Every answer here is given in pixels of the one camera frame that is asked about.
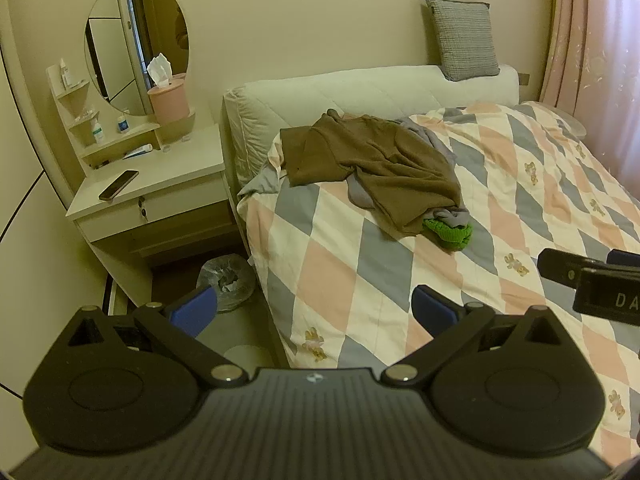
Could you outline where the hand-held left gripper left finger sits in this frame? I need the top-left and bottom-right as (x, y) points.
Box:
(65, 284), (251, 388)

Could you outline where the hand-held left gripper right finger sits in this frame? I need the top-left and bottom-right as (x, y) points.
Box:
(381, 284), (563, 388)

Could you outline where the brown garment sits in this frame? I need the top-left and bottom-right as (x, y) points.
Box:
(279, 112), (463, 236)

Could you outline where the trash bin with plastic bag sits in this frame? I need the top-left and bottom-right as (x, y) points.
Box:
(196, 254), (257, 313)

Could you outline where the white round floor object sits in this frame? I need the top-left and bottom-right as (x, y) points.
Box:
(223, 344), (275, 367)

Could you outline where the green knitted garment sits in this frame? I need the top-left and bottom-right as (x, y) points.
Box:
(422, 217), (474, 251)

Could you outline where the checked quilt with bear print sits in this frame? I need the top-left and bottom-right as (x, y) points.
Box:
(237, 101), (640, 466)

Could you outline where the white drawer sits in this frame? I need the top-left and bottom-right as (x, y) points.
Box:
(75, 172), (233, 241)

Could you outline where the round white side table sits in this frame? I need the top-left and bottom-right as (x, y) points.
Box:
(552, 110), (587, 138)

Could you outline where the smartphone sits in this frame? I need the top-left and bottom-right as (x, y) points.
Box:
(98, 170), (140, 202)

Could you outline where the cream dressing table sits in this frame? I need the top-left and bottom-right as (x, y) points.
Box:
(46, 65), (236, 311)

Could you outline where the grey garment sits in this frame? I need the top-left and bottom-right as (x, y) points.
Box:
(346, 117), (472, 231)

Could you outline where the pink curtain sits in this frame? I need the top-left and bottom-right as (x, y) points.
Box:
(537, 0), (640, 186)

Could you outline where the pink round tissue box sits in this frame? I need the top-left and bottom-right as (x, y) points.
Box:
(146, 72), (191, 125)

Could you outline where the cream padded bed headboard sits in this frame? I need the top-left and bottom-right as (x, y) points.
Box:
(221, 64), (521, 196)

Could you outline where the white tissue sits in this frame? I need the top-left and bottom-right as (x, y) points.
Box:
(146, 53), (173, 88)

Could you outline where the grey textured pillow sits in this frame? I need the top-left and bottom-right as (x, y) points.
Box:
(425, 0), (501, 82)

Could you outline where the oval mirror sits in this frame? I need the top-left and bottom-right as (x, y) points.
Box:
(84, 0), (191, 117)

